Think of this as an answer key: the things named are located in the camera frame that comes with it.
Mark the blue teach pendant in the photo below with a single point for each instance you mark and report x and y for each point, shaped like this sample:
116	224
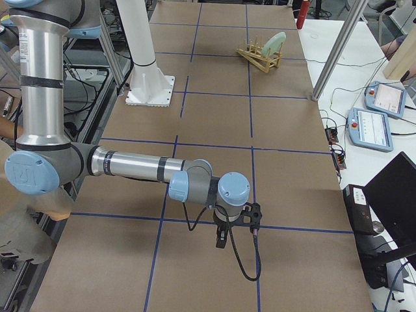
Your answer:
369	129
386	98

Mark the aluminium frame post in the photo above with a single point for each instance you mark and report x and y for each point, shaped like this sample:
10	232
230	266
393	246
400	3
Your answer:
338	47

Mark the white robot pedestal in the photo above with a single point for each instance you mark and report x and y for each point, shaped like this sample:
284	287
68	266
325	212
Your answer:
148	85

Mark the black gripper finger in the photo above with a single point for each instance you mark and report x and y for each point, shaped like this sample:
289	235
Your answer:
219	242
224	238

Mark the near blue teach pendant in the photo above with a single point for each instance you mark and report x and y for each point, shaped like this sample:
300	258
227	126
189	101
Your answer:
369	129

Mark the black monitor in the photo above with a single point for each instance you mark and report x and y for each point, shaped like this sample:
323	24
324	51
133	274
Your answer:
391	195

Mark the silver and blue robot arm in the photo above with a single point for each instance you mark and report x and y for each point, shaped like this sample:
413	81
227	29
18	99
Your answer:
46	159

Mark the far blue teach pendant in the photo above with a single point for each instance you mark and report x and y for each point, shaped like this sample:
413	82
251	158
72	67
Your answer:
386	98

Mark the orange black connector block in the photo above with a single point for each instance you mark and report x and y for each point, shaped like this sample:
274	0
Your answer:
331	135

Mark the light green plate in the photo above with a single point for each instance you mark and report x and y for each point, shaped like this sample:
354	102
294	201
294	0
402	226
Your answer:
273	45

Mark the red cylinder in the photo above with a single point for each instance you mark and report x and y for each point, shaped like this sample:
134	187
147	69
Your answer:
302	15

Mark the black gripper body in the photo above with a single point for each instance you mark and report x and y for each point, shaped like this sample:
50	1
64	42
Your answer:
221	225

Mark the black box device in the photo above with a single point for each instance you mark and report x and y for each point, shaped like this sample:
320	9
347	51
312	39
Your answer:
358	210

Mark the wooden dish rack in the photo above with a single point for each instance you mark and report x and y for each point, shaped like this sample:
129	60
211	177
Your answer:
252	53

